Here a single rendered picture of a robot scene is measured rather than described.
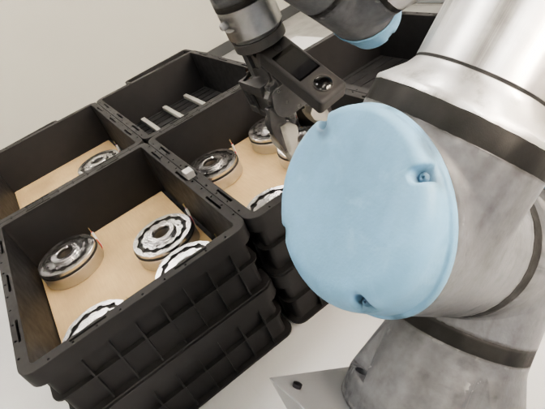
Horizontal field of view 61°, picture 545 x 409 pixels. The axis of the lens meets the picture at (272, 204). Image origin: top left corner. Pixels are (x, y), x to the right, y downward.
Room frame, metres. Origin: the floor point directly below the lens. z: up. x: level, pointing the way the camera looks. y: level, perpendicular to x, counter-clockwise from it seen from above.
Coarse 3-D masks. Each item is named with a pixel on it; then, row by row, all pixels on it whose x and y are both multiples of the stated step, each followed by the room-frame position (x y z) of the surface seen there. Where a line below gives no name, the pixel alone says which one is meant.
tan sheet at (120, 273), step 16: (160, 192) 0.80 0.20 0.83; (144, 208) 0.77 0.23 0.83; (160, 208) 0.75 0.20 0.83; (176, 208) 0.72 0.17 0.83; (112, 224) 0.76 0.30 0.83; (128, 224) 0.73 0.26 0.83; (144, 224) 0.71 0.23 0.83; (112, 240) 0.70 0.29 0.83; (128, 240) 0.68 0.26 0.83; (208, 240) 0.59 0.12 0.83; (112, 256) 0.65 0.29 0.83; (128, 256) 0.64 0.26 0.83; (96, 272) 0.63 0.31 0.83; (112, 272) 0.61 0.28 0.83; (128, 272) 0.59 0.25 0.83; (144, 272) 0.58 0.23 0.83; (48, 288) 0.64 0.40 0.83; (80, 288) 0.60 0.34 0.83; (96, 288) 0.59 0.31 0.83; (112, 288) 0.57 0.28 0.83; (128, 288) 0.56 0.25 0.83; (64, 304) 0.58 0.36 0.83; (80, 304) 0.56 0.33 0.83; (64, 320) 0.54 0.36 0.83
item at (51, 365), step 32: (160, 160) 0.72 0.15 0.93; (64, 192) 0.75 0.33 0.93; (0, 256) 0.62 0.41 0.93; (192, 256) 0.44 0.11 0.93; (224, 256) 0.44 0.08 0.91; (160, 288) 0.41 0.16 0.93; (96, 320) 0.40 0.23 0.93; (128, 320) 0.39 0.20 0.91; (64, 352) 0.37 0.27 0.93; (32, 384) 0.36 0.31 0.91
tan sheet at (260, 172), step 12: (240, 144) 0.86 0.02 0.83; (240, 156) 0.82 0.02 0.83; (252, 156) 0.80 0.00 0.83; (264, 156) 0.78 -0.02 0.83; (276, 156) 0.76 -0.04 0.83; (252, 168) 0.75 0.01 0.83; (264, 168) 0.74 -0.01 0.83; (276, 168) 0.72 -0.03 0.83; (240, 180) 0.73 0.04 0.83; (252, 180) 0.71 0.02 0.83; (264, 180) 0.70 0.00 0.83; (276, 180) 0.68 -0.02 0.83; (228, 192) 0.71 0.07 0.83; (240, 192) 0.69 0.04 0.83; (252, 192) 0.67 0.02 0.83
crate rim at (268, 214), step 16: (224, 96) 0.89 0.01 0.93; (352, 96) 0.68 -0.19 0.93; (176, 128) 0.84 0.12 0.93; (160, 144) 0.79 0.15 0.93; (176, 160) 0.70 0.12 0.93; (224, 192) 0.55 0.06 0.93; (240, 208) 0.50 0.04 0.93; (272, 208) 0.47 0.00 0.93; (256, 224) 0.46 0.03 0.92; (272, 224) 0.47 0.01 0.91
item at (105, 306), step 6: (108, 300) 0.51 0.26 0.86; (114, 300) 0.50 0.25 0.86; (120, 300) 0.50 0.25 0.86; (96, 306) 0.50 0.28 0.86; (102, 306) 0.50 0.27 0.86; (108, 306) 0.50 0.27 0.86; (114, 306) 0.49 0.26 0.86; (84, 312) 0.50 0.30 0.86; (90, 312) 0.50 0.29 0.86; (96, 312) 0.49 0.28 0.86; (78, 318) 0.49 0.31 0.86; (84, 318) 0.49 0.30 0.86; (72, 324) 0.49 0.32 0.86; (78, 324) 0.49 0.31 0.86; (72, 330) 0.48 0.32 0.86; (78, 330) 0.47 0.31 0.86; (66, 336) 0.47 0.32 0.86
